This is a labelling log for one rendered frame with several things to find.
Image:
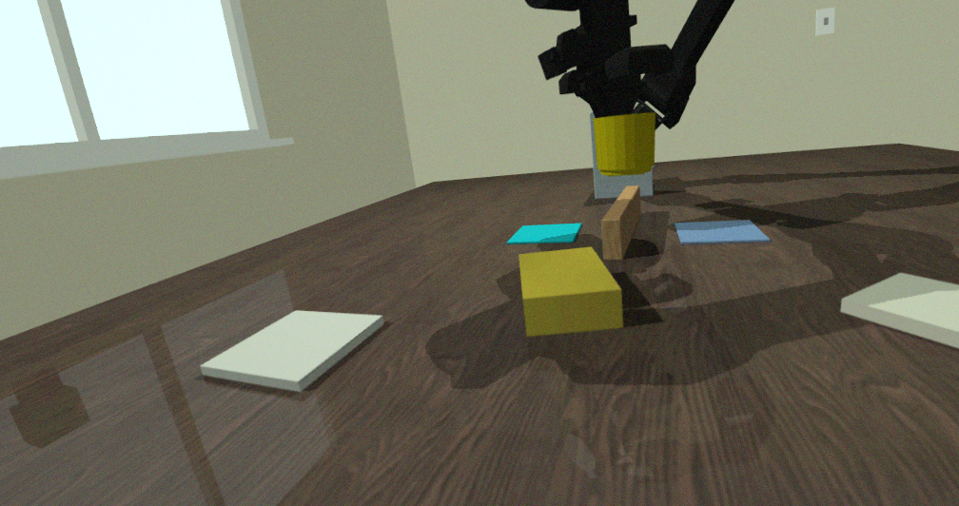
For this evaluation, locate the yellow cup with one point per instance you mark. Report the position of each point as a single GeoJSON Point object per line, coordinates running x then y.
{"type": "Point", "coordinates": [625, 144]}

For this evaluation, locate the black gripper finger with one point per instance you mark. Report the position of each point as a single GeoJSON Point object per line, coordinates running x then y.
{"type": "Point", "coordinates": [595, 103]}
{"type": "Point", "coordinates": [619, 99]}

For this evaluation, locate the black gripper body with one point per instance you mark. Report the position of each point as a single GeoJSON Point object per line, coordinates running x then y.
{"type": "Point", "coordinates": [622, 63]}

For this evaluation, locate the yellow block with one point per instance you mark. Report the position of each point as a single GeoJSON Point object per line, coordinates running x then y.
{"type": "Point", "coordinates": [568, 290]}

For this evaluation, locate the tan wooden bar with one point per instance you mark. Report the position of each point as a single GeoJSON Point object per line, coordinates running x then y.
{"type": "Point", "coordinates": [619, 223]}

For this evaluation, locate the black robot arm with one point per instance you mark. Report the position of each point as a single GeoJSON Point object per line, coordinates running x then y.
{"type": "Point", "coordinates": [668, 92]}

